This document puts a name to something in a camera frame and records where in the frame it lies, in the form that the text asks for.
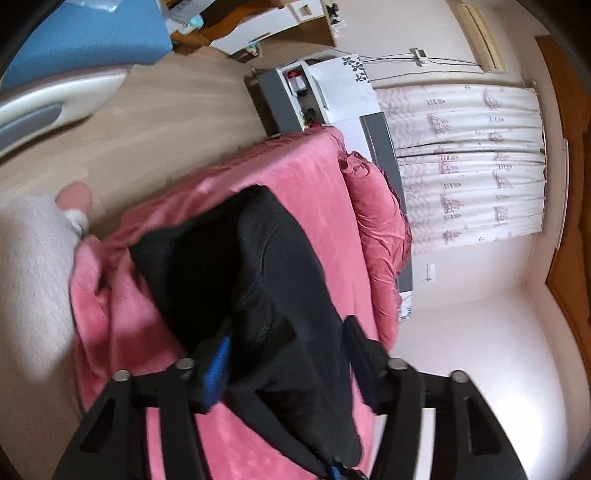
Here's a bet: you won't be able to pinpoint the pink fleece blanket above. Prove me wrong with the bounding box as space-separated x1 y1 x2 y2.
69 126 393 480

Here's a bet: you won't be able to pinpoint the person's pink slipper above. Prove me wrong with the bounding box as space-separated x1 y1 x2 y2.
54 182 93 217

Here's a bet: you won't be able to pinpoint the black pants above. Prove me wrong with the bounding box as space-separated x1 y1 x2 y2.
128 185 365 480

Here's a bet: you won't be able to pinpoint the black cable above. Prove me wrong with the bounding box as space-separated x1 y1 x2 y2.
358 51 483 66

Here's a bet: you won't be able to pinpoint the white patterned curtain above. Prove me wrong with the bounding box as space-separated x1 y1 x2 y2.
374 83 548 257

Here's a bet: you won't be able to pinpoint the grey headboard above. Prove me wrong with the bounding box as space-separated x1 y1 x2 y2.
359 113 414 296

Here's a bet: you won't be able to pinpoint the white wooden wardrobe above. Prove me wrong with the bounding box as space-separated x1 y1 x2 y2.
171 0 340 58

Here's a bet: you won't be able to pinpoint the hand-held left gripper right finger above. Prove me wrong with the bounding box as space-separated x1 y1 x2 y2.
342 315 529 480

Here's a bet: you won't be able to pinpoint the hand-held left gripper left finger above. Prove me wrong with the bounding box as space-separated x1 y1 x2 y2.
51 330 234 480

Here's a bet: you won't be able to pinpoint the wooden door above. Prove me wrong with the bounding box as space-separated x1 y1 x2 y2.
536 36 591 324

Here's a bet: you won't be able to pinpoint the cream wall air conditioner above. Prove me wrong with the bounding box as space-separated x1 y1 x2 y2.
455 2 506 73

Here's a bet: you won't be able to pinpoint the person's leg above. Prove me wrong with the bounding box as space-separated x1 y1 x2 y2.
0 194 81 374

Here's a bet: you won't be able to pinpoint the white grey bed frame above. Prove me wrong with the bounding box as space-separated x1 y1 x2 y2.
0 65 132 155

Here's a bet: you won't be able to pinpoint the pink duvet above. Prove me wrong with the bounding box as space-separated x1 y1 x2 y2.
339 150 413 349

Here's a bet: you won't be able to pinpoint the blue mattress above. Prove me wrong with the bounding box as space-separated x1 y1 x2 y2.
0 0 174 90

